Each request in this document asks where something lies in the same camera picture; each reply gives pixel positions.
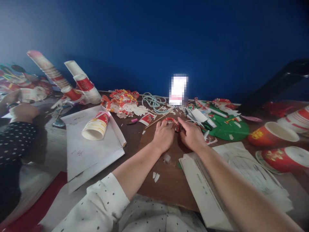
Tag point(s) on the red paper bowl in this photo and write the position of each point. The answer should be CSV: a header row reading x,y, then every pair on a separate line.
x,y
284,158

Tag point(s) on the white paper scraps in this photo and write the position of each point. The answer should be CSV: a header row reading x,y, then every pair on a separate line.
x,y
156,177

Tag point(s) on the cut red cup piece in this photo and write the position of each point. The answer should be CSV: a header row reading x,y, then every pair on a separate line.
x,y
147,119

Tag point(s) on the person's left thumb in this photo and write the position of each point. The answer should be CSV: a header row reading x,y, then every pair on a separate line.
x,y
172,127

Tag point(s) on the small white box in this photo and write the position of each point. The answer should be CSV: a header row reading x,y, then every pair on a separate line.
x,y
200,115

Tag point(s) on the stack of red white bowls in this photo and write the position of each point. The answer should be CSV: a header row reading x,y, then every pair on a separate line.
x,y
298,119

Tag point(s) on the person's right hand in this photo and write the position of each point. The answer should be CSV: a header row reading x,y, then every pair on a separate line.
x,y
193,137

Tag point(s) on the pile of red paper crafts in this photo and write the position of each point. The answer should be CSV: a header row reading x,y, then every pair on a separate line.
x,y
123,102

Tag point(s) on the person's right thumb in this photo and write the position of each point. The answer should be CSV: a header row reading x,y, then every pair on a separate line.
x,y
182,133

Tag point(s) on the flat dark smartphone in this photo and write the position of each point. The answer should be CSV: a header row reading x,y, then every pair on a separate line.
x,y
58,123

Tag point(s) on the red white paper garland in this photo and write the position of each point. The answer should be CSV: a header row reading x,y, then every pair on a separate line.
x,y
224,102

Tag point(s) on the person's left hand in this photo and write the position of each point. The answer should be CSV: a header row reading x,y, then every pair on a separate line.
x,y
163,136

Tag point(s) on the person's body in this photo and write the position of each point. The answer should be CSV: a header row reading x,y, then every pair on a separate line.
x,y
157,215

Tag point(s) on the thin wooden stick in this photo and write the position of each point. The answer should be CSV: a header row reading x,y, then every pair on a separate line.
x,y
157,120

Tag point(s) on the lying stack of paper cups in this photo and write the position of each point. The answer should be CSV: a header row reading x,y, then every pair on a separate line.
x,y
96,126

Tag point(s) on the large white envelope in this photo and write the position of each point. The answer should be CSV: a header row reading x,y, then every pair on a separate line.
x,y
91,149

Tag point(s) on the upright smartphone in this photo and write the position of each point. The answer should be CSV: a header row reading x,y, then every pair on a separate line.
x,y
178,90

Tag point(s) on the red cloth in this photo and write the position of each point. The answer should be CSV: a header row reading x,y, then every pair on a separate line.
x,y
31,207

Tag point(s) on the green round board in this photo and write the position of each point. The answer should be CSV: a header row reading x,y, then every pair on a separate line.
x,y
229,128

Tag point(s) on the person's right index finger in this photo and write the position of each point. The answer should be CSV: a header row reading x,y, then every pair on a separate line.
x,y
184,122

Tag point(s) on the heap of colourful paper crafts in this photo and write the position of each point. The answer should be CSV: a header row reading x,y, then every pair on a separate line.
x,y
24,83

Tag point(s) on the person's right fingers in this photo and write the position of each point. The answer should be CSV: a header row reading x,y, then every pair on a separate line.
x,y
196,127

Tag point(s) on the pink paper piece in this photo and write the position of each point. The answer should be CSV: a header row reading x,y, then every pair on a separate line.
x,y
251,118

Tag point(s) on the red plastic bag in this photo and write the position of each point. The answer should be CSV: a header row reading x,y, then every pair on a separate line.
x,y
276,108

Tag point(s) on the tall leaning stack of cups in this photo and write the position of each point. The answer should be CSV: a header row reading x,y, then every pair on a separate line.
x,y
54,73

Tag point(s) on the white glue stick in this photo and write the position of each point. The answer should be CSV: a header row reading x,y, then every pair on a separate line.
x,y
218,112

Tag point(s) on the person's left fingers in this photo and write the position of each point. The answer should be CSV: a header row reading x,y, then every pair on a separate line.
x,y
162,123

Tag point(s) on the short stack of white cups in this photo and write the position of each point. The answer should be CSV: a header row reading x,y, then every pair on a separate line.
x,y
83,82

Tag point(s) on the red paper cup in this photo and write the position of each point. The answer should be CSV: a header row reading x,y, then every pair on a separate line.
x,y
270,136

